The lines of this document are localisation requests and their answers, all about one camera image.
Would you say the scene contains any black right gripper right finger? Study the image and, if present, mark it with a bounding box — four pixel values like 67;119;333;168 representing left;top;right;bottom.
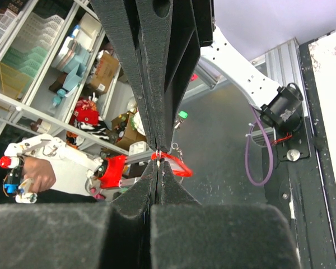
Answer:
150;162;300;268

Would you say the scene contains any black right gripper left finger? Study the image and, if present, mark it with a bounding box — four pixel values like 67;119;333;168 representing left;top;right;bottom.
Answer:
0;161;158;268

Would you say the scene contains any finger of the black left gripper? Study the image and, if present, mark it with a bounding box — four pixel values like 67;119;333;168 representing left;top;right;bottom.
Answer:
137;0;215;152
90;1;157;151

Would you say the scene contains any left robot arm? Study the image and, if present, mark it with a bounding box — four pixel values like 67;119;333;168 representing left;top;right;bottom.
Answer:
91;1;302;152

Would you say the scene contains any person's hand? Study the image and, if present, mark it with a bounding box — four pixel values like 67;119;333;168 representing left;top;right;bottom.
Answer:
22;156;56;193

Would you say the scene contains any white storage shelf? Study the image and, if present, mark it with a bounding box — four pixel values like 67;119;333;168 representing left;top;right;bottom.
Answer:
0;0;138;155

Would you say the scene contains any white red teleoperation handle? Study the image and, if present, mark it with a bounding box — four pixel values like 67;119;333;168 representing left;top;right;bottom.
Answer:
0;134;127;204

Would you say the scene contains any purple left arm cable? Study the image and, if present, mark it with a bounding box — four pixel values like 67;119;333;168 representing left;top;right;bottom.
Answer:
245;106;275;187

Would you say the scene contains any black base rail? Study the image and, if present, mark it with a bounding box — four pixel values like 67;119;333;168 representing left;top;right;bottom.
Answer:
265;39;336;268

